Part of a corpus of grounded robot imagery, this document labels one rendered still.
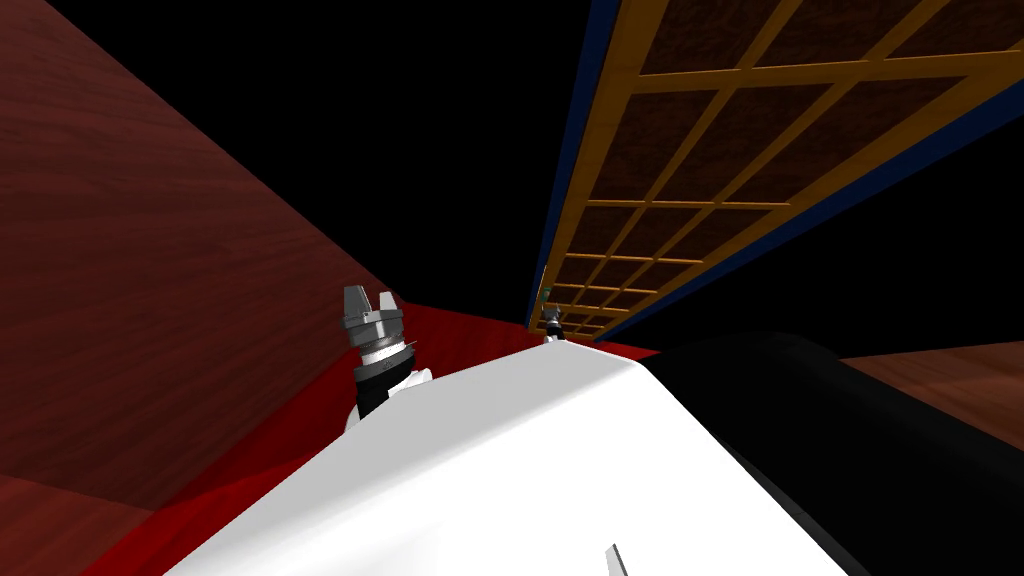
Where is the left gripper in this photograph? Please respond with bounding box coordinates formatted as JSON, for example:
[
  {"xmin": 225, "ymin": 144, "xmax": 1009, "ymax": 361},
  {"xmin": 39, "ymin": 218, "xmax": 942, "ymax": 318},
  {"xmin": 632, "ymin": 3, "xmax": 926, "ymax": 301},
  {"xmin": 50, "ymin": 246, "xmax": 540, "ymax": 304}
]
[{"xmin": 341, "ymin": 284, "xmax": 407, "ymax": 351}]

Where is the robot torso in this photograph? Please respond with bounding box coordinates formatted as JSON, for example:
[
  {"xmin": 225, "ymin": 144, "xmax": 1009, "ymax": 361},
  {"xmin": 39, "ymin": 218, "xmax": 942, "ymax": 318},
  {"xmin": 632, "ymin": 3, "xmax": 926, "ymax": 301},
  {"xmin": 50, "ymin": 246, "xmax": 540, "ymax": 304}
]
[{"xmin": 163, "ymin": 303, "xmax": 851, "ymax": 576}]

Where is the brown door with wooden lattice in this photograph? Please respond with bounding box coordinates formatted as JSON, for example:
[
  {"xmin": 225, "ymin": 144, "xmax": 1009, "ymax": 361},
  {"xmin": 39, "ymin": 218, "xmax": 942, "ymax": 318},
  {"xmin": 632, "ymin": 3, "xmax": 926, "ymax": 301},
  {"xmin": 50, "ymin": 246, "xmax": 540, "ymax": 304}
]
[{"xmin": 527, "ymin": 0, "xmax": 1024, "ymax": 342}]

